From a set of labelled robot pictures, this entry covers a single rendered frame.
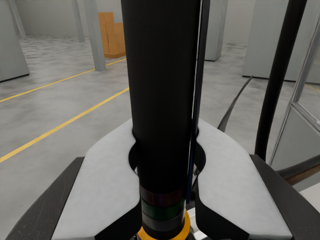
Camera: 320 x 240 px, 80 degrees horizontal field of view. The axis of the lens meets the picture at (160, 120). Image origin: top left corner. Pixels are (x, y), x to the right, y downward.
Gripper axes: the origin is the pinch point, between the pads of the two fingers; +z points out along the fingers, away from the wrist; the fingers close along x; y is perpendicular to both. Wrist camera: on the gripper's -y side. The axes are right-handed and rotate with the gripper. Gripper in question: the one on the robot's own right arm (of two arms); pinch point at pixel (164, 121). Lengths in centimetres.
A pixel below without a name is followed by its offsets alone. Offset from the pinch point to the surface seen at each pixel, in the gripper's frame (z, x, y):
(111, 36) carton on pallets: 795, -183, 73
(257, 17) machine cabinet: 492, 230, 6
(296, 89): 110, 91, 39
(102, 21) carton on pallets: 804, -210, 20
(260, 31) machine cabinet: 487, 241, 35
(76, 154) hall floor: 180, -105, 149
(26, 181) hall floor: 136, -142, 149
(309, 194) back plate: 17.7, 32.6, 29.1
